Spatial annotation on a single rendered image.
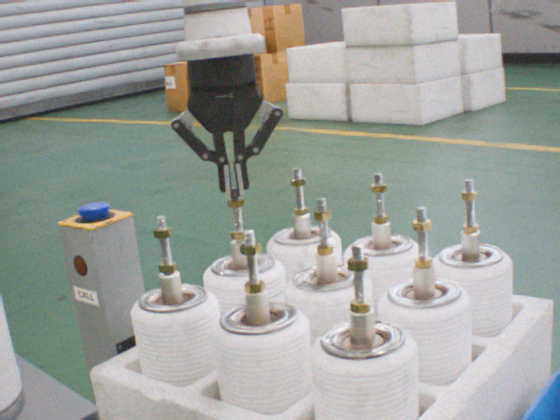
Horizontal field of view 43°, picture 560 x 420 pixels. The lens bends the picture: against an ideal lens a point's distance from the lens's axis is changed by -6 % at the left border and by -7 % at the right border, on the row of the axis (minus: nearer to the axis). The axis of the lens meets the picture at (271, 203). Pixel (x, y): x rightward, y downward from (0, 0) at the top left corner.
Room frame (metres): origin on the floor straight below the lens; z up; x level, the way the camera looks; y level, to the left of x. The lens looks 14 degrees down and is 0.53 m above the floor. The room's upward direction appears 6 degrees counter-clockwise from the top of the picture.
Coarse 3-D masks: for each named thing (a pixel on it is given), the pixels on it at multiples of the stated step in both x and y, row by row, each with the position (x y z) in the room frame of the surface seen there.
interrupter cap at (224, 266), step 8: (232, 256) 0.87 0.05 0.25; (264, 256) 0.86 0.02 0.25; (272, 256) 0.85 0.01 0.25; (216, 264) 0.85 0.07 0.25; (224, 264) 0.84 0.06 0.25; (232, 264) 0.85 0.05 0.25; (264, 264) 0.83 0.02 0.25; (272, 264) 0.82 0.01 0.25; (216, 272) 0.82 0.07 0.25; (224, 272) 0.81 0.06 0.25; (232, 272) 0.81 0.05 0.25; (240, 272) 0.81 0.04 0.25
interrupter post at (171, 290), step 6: (162, 276) 0.74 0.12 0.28; (168, 276) 0.74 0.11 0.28; (174, 276) 0.74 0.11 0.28; (162, 282) 0.74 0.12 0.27; (168, 282) 0.74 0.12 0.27; (174, 282) 0.74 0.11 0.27; (180, 282) 0.75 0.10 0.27; (162, 288) 0.74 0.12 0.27; (168, 288) 0.74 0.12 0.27; (174, 288) 0.74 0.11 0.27; (180, 288) 0.75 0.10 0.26; (162, 294) 0.74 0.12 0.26; (168, 294) 0.74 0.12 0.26; (174, 294) 0.74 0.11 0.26; (180, 294) 0.74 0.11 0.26; (168, 300) 0.74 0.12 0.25; (174, 300) 0.74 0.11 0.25; (180, 300) 0.74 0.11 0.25
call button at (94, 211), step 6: (84, 204) 0.90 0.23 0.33; (90, 204) 0.90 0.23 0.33; (96, 204) 0.89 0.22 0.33; (102, 204) 0.89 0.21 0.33; (108, 204) 0.89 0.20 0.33; (78, 210) 0.88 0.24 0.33; (84, 210) 0.87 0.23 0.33; (90, 210) 0.87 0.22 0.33; (96, 210) 0.87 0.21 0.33; (102, 210) 0.88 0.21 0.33; (108, 210) 0.89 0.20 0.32; (84, 216) 0.87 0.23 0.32; (90, 216) 0.88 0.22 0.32; (96, 216) 0.88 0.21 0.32; (102, 216) 0.88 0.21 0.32
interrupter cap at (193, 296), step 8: (160, 288) 0.78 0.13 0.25; (184, 288) 0.77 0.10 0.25; (192, 288) 0.77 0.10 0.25; (200, 288) 0.77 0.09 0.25; (144, 296) 0.76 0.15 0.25; (152, 296) 0.76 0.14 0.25; (160, 296) 0.76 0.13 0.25; (184, 296) 0.76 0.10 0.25; (192, 296) 0.75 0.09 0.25; (200, 296) 0.74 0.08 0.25; (144, 304) 0.73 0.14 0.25; (152, 304) 0.73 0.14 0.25; (160, 304) 0.74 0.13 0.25; (168, 304) 0.74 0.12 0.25; (176, 304) 0.73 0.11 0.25; (184, 304) 0.72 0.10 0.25; (192, 304) 0.72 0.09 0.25; (200, 304) 0.73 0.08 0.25; (152, 312) 0.72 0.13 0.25; (160, 312) 0.71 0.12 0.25; (168, 312) 0.71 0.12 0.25; (176, 312) 0.71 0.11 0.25
